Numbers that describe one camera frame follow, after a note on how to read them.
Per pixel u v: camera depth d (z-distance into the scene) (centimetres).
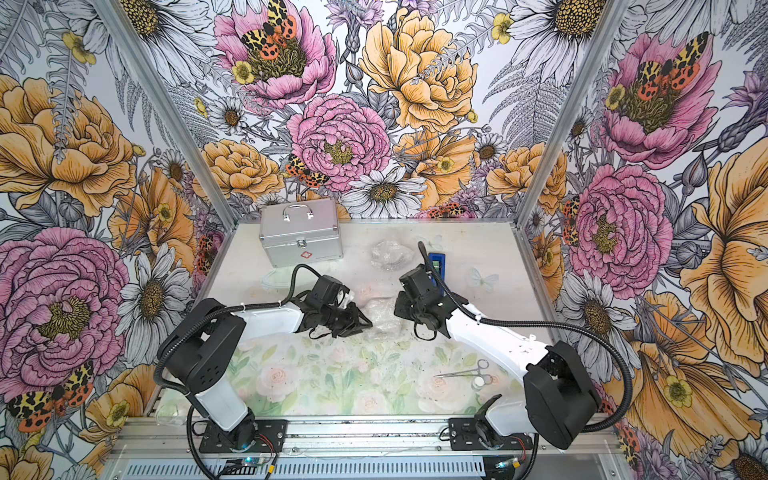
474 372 85
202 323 53
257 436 73
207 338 48
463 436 74
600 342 43
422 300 64
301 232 100
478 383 79
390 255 103
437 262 107
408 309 76
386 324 87
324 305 76
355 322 81
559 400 42
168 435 76
